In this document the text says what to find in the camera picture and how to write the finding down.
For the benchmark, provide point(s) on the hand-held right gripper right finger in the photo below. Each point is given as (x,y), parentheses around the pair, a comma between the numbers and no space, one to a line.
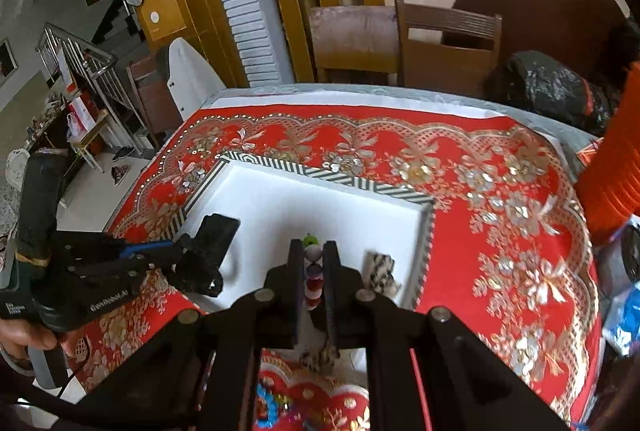
(331,281)

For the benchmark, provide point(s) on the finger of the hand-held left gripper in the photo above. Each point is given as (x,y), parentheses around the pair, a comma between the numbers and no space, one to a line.
(165,268)
(147,248)

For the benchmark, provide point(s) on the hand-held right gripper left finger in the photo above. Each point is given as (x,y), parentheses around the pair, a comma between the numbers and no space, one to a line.
(298,281)

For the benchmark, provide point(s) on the leopard print bow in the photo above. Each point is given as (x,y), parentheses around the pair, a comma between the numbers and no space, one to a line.
(380,273)

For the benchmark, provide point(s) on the brown leopard print scrunchie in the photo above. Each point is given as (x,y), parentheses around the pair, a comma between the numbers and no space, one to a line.
(320,357)

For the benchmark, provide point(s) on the white tray with striped rim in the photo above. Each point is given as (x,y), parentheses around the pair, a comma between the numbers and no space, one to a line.
(300,196)

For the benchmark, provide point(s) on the person's left hand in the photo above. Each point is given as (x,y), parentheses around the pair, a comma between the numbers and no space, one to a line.
(25,338)

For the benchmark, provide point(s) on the red floral tablecloth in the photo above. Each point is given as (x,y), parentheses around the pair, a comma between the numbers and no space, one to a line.
(480,221)

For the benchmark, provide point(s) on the white chair back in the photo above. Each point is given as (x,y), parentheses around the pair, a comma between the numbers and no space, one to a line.
(192,76)

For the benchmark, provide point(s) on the metal stair railing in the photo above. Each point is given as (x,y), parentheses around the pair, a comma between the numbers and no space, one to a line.
(85,71)

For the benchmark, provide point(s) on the wooden chair with cushioned back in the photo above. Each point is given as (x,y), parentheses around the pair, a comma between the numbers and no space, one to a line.
(355,41)

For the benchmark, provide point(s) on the wooden chair with slatted back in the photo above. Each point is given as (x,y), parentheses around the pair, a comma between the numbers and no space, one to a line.
(450,61)

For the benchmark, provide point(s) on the black plastic bag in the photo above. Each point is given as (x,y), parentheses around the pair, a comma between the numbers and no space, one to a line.
(550,86)

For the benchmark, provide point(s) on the blue plastic bag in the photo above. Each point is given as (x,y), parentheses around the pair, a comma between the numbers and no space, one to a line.
(622,326)

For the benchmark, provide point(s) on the orange plastic jug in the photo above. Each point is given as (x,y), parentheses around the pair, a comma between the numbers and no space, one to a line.
(612,171)

